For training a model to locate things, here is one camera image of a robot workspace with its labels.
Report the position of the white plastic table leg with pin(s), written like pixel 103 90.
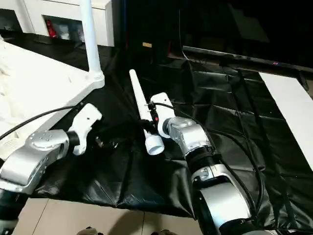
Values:
pixel 138 98
pixel 91 36

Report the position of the white plastic table top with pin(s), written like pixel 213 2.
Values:
pixel 36 85

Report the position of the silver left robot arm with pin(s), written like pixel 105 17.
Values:
pixel 31 156

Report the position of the small tan label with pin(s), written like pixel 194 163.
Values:
pixel 147 44

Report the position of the black work mat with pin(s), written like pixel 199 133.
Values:
pixel 220 110

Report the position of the dark low shelf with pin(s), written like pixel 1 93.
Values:
pixel 244 58

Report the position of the small white jar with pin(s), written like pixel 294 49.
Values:
pixel 64 34

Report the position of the red bottle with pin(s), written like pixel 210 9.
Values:
pixel 50 28

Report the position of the white flat board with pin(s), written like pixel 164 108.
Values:
pixel 288 110

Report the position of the white glass-door cabinet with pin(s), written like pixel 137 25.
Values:
pixel 61 7

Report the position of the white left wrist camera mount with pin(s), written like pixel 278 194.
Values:
pixel 84 120

